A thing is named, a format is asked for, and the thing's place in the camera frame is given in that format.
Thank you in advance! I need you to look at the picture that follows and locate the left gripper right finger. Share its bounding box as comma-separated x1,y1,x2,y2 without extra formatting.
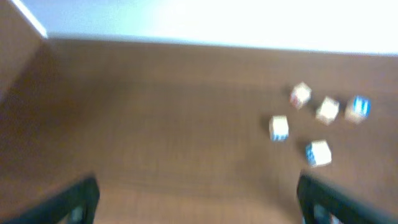
297,174,397,224

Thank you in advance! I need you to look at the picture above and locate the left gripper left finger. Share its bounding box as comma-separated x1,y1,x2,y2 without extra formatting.
3,176,100,224

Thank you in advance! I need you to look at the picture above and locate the plain wooden picture block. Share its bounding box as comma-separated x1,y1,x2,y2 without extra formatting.
305,139,332,167

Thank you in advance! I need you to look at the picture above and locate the blue letter E block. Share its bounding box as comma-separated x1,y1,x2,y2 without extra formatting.
269,115,289,141

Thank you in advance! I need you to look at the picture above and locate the wooden animal picture block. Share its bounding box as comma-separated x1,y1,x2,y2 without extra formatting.
315,96,340,125

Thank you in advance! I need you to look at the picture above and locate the blue letter T block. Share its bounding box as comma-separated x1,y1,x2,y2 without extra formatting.
345,95,371,124

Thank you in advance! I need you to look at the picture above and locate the wooden block top left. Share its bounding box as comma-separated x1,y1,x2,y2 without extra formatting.
290,82,312,109

